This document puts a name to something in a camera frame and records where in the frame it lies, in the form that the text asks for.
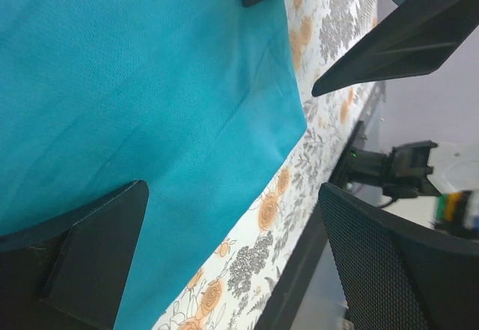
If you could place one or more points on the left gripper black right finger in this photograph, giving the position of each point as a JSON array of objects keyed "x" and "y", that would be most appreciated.
[{"x": 395, "y": 273}]

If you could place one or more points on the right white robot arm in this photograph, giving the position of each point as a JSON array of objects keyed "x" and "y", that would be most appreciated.
[{"x": 447, "y": 172}]

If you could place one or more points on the teal t shirt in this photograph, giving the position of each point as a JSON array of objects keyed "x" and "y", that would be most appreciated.
[{"x": 198, "y": 98}]

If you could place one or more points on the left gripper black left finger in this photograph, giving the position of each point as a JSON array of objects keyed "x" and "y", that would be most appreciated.
[{"x": 69, "y": 272}]

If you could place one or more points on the floral table mat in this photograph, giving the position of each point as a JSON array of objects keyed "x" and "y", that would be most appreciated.
[{"x": 231, "y": 289}]

